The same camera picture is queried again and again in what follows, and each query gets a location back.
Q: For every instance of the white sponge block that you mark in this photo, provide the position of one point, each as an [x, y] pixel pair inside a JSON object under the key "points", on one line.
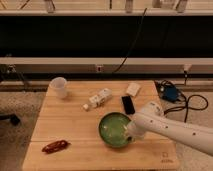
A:
{"points": [[132, 89]]}

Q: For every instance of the black chair base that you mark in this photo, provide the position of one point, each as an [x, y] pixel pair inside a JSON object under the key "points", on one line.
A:
{"points": [[14, 120]]}

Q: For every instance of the grey metal rail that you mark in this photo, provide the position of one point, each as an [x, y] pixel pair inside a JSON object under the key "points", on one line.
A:
{"points": [[108, 65]]}

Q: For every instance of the black smartphone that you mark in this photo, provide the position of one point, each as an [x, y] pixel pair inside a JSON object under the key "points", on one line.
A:
{"points": [[128, 105]]}

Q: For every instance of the blue power box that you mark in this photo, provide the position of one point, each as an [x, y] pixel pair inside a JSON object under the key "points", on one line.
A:
{"points": [[170, 93]]}

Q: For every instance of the translucent plastic cup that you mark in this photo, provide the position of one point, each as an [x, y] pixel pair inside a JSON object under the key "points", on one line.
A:
{"points": [[58, 85]]}

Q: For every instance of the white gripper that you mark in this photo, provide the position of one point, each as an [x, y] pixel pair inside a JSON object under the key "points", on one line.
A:
{"points": [[132, 130]]}

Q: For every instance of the white plastic bottle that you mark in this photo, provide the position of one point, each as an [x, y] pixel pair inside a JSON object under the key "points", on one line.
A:
{"points": [[99, 99]]}

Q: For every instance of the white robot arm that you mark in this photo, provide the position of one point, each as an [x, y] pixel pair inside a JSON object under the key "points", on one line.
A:
{"points": [[150, 118]]}

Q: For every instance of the green ceramic bowl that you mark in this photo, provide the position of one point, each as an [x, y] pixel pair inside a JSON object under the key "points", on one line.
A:
{"points": [[112, 130]]}

